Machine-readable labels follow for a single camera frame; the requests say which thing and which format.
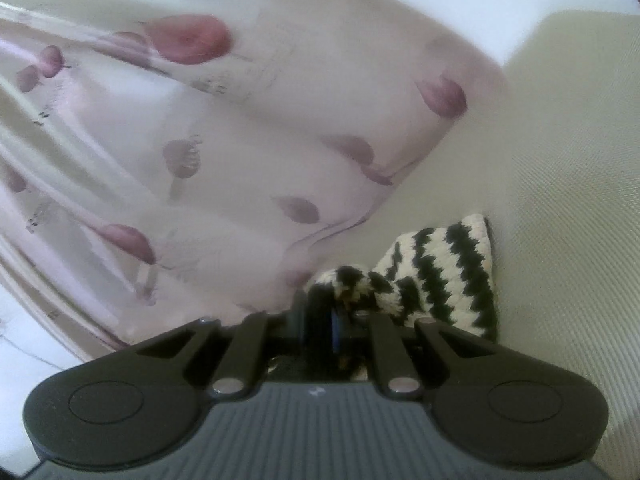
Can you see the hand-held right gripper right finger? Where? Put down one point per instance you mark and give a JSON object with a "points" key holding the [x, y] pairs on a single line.
{"points": [[340, 332]]}

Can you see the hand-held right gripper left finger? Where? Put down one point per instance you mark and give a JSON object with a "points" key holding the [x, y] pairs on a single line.
{"points": [[310, 330]]}

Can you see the black white striped knit sweater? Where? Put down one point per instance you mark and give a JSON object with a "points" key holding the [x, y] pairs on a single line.
{"points": [[450, 270]]}

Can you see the floral pink curtain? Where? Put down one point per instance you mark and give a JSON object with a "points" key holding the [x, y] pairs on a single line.
{"points": [[200, 135]]}

